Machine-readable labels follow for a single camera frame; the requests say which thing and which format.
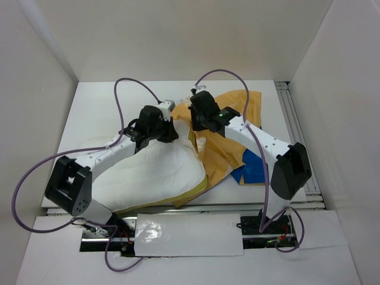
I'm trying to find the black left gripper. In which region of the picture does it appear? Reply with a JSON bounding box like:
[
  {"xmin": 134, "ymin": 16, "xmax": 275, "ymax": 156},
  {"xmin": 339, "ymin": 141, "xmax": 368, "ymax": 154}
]
[{"xmin": 148, "ymin": 115, "xmax": 178, "ymax": 143}]

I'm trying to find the orange and blue pillowcase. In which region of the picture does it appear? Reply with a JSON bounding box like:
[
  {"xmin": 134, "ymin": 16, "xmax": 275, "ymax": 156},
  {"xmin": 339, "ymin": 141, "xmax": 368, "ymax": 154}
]
[{"xmin": 172, "ymin": 90, "xmax": 268, "ymax": 207}]

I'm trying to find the white pillow yellow trim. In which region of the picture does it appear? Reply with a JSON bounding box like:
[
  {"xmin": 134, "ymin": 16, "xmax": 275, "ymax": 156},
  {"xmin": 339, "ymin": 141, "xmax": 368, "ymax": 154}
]
[{"xmin": 92, "ymin": 119, "xmax": 207, "ymax": 213}]

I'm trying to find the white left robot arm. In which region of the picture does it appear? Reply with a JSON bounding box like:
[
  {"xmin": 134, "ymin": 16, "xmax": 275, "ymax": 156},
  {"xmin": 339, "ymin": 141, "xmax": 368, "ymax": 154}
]
[{"xmin": 45, "ymin": 100, "xmax": 178, "ymax": 237}]

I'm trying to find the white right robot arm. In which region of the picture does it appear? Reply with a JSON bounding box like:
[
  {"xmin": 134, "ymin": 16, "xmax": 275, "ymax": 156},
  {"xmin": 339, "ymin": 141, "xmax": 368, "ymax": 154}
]
[{"xmin": 189, "ymin": 88, "xmax": 312, "ymax": 233}]

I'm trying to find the white cover plate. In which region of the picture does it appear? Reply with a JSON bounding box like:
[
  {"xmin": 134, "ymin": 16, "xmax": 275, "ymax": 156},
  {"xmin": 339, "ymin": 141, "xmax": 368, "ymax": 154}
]
[{"xmin": 134, "ymin": 214, "xmax": 243, "ymax": 257}]

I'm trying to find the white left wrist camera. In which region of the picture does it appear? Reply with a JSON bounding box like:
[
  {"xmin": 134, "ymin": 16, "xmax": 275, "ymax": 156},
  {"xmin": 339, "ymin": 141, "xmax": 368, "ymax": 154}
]
[{"xmin": 157, "ymin": 100, "xmax": 176, "ymax": 121}]

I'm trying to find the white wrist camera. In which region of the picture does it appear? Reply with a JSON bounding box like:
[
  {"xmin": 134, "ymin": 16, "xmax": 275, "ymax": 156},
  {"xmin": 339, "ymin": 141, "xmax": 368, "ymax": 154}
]
[
  {"xmin": 157, "ymin": 100, "xmax": 176, "ymax": 121},
  {"xmin": 191, "ymin": 85, "xmax": 207, "ymax": 95}
]

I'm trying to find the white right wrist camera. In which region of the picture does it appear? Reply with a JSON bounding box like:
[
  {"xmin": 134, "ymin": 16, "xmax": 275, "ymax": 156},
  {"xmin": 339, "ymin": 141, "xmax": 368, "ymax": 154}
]
[{"xmin": 191, "ymin": 85, "xmax": 207, "ymax": 95}]

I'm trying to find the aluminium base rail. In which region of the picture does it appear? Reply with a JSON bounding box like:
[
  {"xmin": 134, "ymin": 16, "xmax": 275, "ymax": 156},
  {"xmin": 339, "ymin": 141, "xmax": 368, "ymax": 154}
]
[{"xmin": 44, "ymin": 204, "xmax": 300, "ymax": 253}]

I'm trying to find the aluminium side rail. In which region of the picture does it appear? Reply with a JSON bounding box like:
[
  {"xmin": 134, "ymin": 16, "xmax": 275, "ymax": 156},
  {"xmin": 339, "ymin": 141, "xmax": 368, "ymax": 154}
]
[{"xmin": 274, "ymin": 81, "xmax": 327, "ymax": 210}]

